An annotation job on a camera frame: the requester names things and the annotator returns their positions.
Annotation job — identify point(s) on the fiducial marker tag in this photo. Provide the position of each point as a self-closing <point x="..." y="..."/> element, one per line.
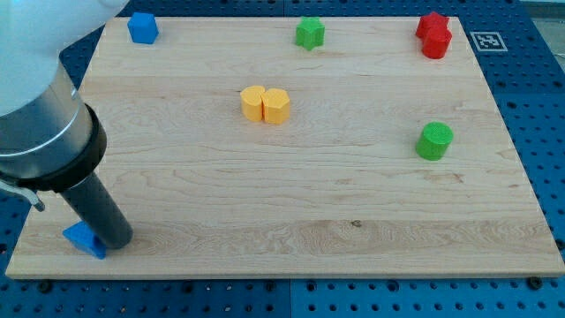
<point x="488" y="41"/>

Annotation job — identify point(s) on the blue pentagon block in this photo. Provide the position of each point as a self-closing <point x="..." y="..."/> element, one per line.
<point x="143" y="28"/>

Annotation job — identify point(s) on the blue triangle block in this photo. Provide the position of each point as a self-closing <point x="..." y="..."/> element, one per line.
<point x="84" y="239"/>

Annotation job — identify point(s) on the red star block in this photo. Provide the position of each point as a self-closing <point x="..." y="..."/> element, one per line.
<point x="428" y="21"/>

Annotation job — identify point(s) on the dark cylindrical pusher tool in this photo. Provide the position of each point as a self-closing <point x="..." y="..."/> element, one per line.
<point x="95" y="206"/>

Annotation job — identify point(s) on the yellow half-round block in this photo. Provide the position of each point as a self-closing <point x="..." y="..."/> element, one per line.
<point x="251" y="102"/>

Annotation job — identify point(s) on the wooden board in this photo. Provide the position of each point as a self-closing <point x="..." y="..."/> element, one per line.
<point x="336" y="190"/>

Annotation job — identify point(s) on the yellow pentagon block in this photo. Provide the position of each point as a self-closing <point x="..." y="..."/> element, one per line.
<point x="276" y="105"/>

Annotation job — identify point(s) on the green cylinder block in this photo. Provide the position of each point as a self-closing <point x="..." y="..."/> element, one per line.
<point x="434" y="141"/>

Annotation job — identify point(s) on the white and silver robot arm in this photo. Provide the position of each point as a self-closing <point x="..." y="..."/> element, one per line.
<point x="50" y="140"/>

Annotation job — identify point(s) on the red cylinder block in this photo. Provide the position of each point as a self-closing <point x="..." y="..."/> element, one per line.
<point x="436" y="41"/>

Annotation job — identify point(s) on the green star block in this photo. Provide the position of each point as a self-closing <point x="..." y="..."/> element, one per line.
<point x="310" y="33"/>

